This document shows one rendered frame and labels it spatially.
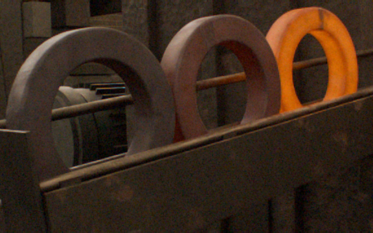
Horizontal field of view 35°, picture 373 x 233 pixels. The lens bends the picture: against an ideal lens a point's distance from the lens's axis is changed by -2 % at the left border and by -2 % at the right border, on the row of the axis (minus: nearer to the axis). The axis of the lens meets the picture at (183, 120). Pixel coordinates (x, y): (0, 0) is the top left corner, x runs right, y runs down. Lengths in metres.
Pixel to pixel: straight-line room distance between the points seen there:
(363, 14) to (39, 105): 0.70
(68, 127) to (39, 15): 3.29
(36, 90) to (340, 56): 0.49
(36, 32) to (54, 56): 4.58
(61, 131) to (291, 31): 1.30
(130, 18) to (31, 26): 3.62
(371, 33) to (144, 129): 0.60
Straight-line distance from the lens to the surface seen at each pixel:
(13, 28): 5.68
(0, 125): 0.60
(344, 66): 0.89
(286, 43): 0.79
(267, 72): 0.75
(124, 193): 0.57
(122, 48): 0.60
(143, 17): 1.46
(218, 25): 0.69
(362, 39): 1.10
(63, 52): 0.56
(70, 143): 1.95
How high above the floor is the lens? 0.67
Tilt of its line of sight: 3 degrees down
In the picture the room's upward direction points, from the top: 2 degrees counter-clockwise
